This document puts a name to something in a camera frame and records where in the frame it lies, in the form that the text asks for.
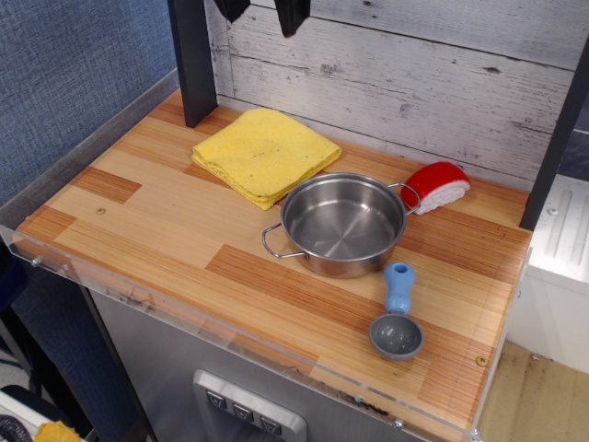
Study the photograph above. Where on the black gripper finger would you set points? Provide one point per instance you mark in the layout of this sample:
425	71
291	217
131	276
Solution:
292	14
232	9

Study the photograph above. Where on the yellow cloth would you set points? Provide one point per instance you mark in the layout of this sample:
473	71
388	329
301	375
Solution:
264	154

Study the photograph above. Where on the stainless steel pot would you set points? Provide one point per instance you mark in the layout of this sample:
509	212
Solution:
343	224

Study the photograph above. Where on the red and white sushi toy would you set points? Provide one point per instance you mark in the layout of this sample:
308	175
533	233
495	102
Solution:
433	186

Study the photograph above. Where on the clear acrylic front guard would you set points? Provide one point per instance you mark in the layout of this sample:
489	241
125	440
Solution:
211	275

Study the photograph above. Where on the blue and grey scoop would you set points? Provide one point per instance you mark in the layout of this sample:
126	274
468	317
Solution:
394	335

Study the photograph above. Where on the stainless steel cabinet front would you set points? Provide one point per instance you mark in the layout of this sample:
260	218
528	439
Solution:
160	360

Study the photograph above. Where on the silver dispenser button panel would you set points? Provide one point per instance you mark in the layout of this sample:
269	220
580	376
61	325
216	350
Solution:
230	411

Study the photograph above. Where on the white appliance at right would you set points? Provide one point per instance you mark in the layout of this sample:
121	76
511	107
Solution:
550	312

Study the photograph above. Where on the yellow object bottom left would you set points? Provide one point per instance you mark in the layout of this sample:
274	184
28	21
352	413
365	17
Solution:
56	432

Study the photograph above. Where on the dark left vertical post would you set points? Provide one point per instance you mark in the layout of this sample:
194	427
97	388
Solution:
194	59

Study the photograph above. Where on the dark vertical post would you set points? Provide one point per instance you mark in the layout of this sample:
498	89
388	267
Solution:
559	140
194	59

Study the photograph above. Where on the grey left side rail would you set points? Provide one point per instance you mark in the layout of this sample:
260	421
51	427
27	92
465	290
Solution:
32	197

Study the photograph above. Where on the dark right vertical post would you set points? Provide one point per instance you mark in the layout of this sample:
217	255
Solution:
559	140

